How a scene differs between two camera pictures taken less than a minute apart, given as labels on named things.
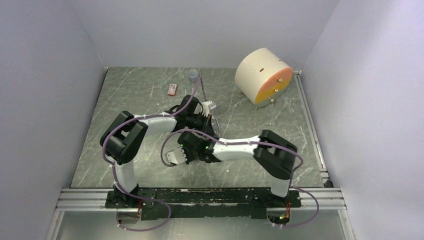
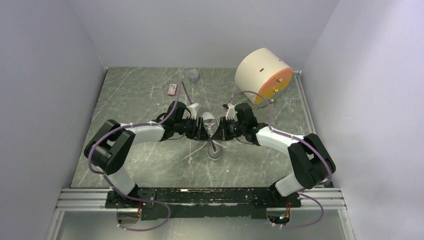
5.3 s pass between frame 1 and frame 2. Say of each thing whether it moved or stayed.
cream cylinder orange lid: stayed
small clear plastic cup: stayed
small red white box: stayed
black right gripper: moved
